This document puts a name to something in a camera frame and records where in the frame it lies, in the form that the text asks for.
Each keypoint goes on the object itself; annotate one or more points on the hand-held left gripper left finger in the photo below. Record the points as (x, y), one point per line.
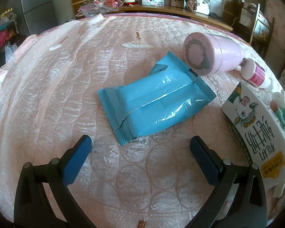
(77, 161)

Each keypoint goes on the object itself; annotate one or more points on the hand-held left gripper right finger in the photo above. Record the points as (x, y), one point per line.
(204, 161)

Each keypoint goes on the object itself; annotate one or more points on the blue plastic wrapper packet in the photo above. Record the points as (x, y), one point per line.
(156, 99)

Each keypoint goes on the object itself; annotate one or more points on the white tissue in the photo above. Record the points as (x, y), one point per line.
(277, 97)

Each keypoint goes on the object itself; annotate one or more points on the small white pink-label bottle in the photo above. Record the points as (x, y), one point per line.
(256, 76)

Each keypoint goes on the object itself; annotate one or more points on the large pink bottle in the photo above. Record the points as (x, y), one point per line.
(218, 49)

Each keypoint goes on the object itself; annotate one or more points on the white plastic bag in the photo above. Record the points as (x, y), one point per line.
(10, 51)

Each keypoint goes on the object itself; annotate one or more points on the framed picture on chair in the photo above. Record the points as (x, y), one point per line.
(261, 29)

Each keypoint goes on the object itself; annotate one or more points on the pile of colourful clothes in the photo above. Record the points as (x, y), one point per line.
(2, 33)

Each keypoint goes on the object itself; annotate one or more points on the low wooden cabinet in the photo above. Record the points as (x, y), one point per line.
(175, 10)

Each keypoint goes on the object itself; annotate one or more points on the framed wedding photo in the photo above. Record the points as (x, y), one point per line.
(203, 4)

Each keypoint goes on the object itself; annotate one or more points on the dark wooden chair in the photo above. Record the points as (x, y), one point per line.
(256, 11)

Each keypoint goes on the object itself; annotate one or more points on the plastic-wrapped flower bouquet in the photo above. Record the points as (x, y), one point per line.
(102, 2)

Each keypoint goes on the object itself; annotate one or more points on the red and white ornament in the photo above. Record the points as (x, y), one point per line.
(128, 0)

